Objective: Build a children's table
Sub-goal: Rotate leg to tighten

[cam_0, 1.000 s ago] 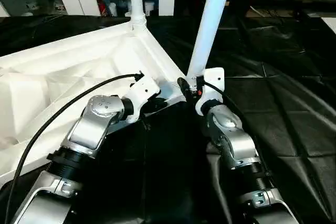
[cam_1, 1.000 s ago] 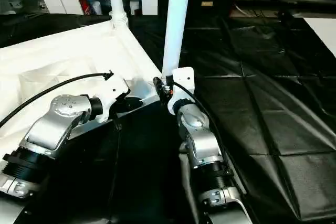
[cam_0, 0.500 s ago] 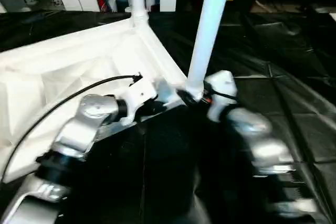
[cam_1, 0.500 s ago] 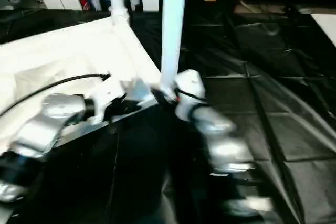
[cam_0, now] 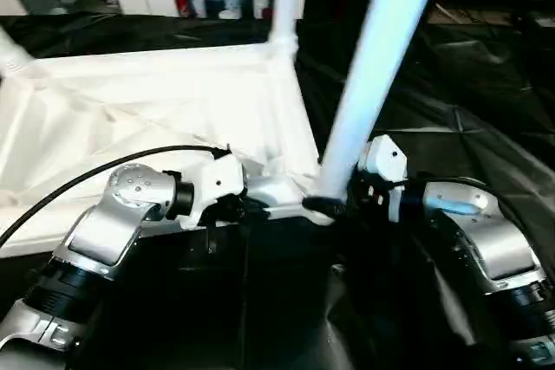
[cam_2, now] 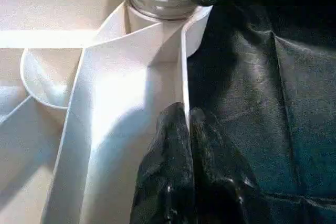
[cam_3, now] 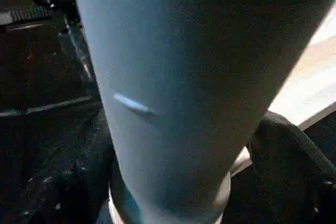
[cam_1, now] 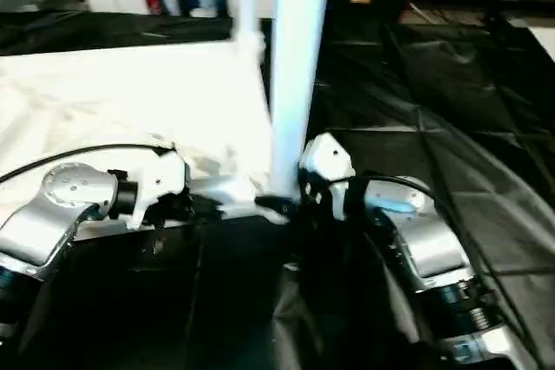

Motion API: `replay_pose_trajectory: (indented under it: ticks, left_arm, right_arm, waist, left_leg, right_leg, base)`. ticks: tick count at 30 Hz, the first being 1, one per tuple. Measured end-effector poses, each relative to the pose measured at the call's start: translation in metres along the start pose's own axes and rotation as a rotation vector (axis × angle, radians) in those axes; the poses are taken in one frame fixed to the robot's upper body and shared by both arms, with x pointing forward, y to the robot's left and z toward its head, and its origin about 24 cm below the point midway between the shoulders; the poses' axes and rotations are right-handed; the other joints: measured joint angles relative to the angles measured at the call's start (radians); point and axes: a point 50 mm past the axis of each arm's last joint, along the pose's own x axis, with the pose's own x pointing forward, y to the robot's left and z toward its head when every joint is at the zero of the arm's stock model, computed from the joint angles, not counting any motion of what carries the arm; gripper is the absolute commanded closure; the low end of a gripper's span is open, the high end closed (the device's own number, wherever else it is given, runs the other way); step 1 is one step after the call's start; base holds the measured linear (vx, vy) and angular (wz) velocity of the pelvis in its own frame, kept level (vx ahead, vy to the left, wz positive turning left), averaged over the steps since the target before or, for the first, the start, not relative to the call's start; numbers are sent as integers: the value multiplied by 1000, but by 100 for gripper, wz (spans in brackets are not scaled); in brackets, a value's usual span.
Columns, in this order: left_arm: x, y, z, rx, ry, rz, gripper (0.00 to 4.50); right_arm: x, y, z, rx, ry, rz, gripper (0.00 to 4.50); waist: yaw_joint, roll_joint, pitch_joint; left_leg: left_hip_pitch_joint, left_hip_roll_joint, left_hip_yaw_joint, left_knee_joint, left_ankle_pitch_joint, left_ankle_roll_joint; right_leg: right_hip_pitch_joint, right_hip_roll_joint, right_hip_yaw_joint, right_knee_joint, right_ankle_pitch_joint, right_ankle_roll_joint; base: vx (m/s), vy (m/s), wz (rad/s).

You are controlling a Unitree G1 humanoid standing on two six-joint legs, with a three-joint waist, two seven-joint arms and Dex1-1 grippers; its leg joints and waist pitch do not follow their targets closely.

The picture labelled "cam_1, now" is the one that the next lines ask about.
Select white plastic table top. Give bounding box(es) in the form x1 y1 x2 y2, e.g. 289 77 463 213
0 36 291 241

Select black plastic mat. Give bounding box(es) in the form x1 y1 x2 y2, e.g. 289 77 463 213
0 10 555 370

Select white flat board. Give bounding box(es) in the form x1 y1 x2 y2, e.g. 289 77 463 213
531 27 555 63

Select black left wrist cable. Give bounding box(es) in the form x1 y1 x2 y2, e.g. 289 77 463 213
0 142 179 185

